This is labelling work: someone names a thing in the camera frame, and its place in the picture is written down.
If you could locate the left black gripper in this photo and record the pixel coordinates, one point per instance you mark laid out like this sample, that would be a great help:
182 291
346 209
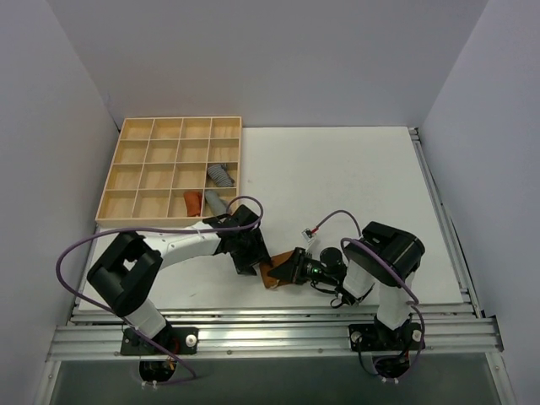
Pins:
251 256

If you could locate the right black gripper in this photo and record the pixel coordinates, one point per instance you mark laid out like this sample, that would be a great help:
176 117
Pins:
296 267

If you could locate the brown underwear cream waistband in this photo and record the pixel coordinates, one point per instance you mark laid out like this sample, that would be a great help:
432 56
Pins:
267 270

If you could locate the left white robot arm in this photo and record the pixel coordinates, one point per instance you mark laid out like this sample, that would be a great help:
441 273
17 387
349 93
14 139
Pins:
125 272

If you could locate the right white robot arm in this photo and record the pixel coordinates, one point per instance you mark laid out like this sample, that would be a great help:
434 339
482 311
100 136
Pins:
382 257

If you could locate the grey folded cloth roll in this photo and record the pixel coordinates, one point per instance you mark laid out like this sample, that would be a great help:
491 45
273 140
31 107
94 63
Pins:
216 204

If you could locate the orange rolled item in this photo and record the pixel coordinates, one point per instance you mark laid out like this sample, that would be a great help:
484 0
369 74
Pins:
193 201

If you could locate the grey rolled sock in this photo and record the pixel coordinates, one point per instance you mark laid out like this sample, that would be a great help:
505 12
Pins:
219 175

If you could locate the wooden compartment tray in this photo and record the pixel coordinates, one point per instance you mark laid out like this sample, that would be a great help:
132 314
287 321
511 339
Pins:
157 159

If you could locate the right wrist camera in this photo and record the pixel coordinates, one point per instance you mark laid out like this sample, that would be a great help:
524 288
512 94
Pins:
311 238

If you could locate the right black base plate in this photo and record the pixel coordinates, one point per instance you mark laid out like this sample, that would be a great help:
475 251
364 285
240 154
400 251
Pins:
378 338

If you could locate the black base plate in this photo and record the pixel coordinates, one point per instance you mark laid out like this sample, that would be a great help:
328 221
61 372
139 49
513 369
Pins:
178 340
378 338

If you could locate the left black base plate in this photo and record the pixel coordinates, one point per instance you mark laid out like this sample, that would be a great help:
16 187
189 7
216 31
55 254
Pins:
178 340

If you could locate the aluminium rail frame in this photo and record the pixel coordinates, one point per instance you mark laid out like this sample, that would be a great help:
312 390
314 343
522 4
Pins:
288 345

